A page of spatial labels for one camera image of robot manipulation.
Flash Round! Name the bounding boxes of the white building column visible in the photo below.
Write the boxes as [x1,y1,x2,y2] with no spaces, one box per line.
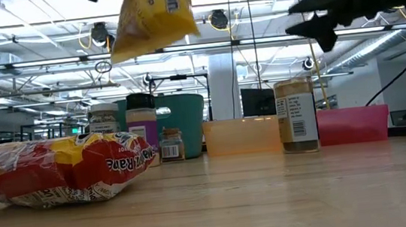
[206,51,244,122]

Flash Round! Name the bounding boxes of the black ceiling cable reel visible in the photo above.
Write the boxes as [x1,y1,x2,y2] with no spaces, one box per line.
[141,72,156,89]
[89,20,118,50]
[300,55,317,72]
[208,8,230,32]

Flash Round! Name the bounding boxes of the small brown lid spice jar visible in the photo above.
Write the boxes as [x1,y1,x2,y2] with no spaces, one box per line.
[158,126,186,163]

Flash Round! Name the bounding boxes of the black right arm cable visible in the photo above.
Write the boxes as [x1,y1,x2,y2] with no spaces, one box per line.
[359,41,406,107]

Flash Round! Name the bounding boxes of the yellow orange ramen noodle packet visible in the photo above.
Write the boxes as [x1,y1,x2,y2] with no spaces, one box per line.
[105,0,204,65]

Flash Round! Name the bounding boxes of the orange plastic bin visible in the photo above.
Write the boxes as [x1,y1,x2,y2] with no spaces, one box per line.
[201,113,283,159]

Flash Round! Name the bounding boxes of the purple label spice bottle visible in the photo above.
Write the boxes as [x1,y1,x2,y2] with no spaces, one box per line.
[123,91,163,170]

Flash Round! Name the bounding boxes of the black metal frame stand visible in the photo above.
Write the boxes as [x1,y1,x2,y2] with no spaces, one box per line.
[147,71,214,128]

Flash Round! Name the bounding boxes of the thin black hanging cable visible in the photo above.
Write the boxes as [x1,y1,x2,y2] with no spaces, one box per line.
[220,0,244,120]

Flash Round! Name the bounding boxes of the yellow hanging cable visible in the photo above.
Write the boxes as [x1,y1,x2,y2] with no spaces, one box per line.
[292,0,332,114]

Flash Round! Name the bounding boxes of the red yellow ramen noodle packet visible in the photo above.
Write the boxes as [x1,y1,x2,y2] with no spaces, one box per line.
[0,126,160,214]

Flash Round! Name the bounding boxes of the pink plastic bin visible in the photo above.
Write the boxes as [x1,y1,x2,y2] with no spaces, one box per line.
[315,103,392,148]

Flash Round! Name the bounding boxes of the teal plastic bin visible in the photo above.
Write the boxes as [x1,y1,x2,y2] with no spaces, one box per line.
[114,90,211,167]

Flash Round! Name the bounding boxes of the bagel sesame seasoning jar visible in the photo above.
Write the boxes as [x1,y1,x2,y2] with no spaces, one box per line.
[86,101,122,137]

